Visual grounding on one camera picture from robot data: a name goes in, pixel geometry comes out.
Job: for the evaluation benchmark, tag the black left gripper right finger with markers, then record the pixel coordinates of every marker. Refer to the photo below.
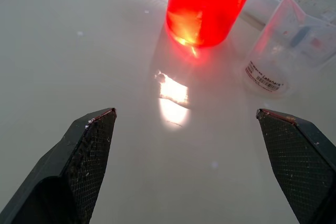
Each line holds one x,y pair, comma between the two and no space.
302,166

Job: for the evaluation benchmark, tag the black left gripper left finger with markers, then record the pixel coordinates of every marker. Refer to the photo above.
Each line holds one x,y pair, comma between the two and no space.
65,171

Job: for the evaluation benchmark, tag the small clear plastic measuring cup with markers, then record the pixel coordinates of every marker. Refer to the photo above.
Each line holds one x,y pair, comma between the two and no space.
286,43

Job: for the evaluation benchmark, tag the clear plastic cylinder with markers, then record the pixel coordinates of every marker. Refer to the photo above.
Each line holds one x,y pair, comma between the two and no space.
258,3

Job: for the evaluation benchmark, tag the beaker of red liquid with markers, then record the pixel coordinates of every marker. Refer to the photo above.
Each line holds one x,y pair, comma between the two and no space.
204,11

